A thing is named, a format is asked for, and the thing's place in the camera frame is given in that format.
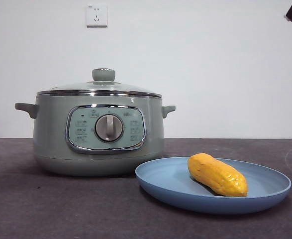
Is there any glass lid with green knob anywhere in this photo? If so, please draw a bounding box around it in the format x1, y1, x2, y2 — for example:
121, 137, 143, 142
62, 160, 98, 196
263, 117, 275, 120
36, 67, 163, 98

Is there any blue round plate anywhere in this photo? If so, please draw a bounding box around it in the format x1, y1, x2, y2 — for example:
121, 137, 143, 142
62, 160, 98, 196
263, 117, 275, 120
135, 156, 292, 215

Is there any yellow corn cob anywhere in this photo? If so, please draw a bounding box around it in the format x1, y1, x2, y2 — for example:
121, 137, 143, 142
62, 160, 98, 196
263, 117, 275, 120
187, 153, 248, 197

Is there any white wall power socket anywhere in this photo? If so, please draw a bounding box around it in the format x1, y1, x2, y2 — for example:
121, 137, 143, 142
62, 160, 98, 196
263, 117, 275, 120
86, 4, 108, 28

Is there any pale green electric steamer pot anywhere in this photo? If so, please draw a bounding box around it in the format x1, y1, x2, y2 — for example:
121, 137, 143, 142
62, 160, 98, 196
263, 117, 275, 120
14, 96, 176, 177

